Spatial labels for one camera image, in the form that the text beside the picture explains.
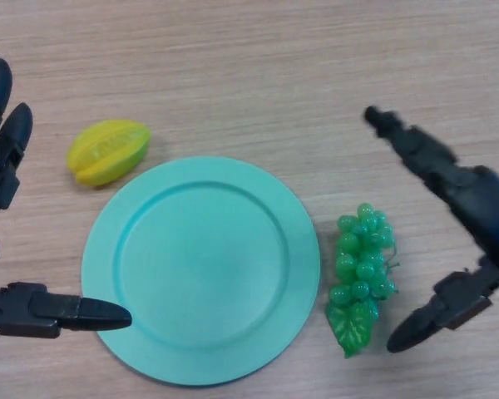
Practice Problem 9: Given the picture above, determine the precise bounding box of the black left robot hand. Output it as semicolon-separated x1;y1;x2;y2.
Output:
0;57;133;340

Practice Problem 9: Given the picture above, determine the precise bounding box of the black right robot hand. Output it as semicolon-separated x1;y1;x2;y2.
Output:
363;106;499;354

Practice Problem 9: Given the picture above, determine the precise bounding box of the green grape bunch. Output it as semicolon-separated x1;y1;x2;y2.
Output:
324;202;403;359

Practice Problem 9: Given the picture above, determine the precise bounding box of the round green plate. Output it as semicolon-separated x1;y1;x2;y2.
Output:
81;155;320;375

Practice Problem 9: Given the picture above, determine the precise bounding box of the yellow green starfruit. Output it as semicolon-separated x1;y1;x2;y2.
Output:
66;119;152;188

